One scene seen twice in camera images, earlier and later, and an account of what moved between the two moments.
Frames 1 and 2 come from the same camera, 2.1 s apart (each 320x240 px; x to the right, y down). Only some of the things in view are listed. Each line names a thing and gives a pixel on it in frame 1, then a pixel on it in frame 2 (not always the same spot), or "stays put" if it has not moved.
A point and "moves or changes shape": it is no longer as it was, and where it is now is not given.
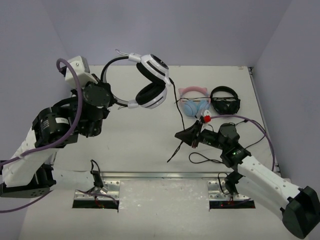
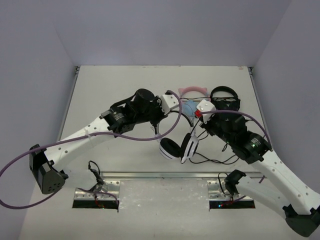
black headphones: x=225 y=105 stays put
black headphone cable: x=194 y=157 moves or changes shape
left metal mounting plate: x=110 y=191 stays put
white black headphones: x=152 y=93 -> x=170 y=148
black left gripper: x=105 y=83 -> x=158 y=116
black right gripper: x=189 y=136 -> x=206 y=126
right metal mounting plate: x=217 y=190 stays put
